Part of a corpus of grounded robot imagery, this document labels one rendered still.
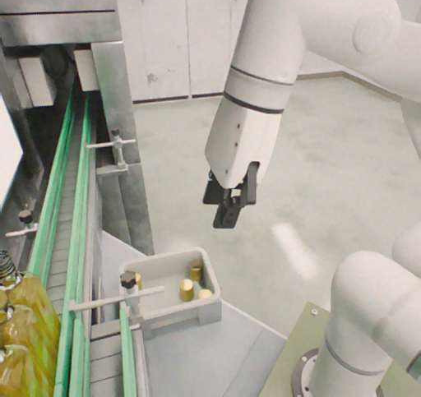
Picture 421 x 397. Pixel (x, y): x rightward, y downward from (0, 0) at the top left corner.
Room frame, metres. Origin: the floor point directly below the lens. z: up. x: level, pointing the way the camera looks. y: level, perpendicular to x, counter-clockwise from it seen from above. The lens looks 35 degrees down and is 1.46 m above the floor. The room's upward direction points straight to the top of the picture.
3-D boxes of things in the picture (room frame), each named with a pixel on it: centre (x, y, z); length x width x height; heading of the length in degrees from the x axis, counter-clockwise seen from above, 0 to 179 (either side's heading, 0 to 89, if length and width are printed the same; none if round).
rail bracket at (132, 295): (0.37, 0.18, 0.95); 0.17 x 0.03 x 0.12; 106
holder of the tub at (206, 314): (0.50, 0.14, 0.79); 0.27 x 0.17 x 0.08; 106
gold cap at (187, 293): (0.51, 0.07, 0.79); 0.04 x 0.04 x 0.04
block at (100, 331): (0.36, 0.19, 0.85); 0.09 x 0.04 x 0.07; 106
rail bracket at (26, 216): (0.54, 0.44, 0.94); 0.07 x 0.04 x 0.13; 106
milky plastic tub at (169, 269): (0.50, 0.11, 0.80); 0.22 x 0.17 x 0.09; 106
